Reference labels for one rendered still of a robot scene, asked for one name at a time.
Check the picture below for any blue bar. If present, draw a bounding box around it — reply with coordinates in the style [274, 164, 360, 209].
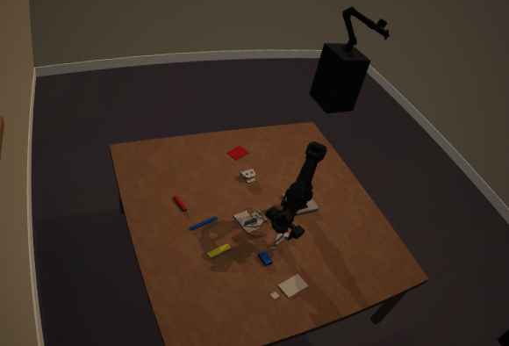
[190, 216, 218, 230]

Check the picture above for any yellow flat bar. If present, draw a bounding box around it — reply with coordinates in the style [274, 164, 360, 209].
[206, 243, 231, 258]

